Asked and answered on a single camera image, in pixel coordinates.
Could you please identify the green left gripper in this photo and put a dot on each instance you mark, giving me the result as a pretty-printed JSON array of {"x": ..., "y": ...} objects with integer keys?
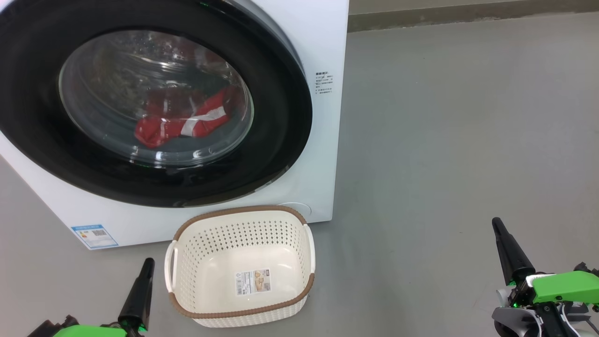
[{"x": 89, "y": 331}]

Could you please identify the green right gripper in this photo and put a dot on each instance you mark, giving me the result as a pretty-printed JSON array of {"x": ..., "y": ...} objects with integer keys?
[{"x": 566, "y": 286}]

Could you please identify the red and white garment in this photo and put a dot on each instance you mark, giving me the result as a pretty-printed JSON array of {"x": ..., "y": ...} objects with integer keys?
[{"x": 161, "y": 131}]

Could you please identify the black round washer door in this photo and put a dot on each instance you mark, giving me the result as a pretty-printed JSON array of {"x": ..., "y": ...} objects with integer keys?
[{"x": 276, "y": 117}]

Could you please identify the cream perforated laundry basket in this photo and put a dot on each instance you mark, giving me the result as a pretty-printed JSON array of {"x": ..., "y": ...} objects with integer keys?
[{"x": 210, "y": 262}]

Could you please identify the printed product label sticker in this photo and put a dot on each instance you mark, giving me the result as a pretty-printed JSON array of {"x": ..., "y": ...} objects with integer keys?
[{"x": 253, "y": 282}]

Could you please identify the white front-load washing machine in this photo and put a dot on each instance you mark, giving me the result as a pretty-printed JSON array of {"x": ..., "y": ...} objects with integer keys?
[{"x": 318, "y": 42}]

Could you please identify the blue energy label sticker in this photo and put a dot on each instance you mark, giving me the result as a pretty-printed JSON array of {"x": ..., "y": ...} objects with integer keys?
[{"x": 95, "y": 236}]

